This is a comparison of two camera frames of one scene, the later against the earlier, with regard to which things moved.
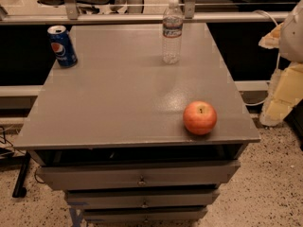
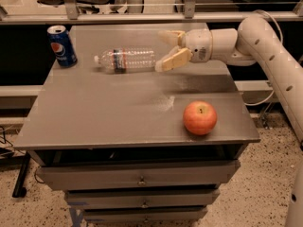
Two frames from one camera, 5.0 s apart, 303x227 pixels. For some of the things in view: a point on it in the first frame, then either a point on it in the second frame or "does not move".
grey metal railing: x=73 y=16 does not move
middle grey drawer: x=142 y=199 does not move
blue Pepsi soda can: x=62 y=45 does not move
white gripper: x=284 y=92 to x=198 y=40
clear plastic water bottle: x=171 y=32 to x=125 y=59
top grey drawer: x=131 y=175 does not move
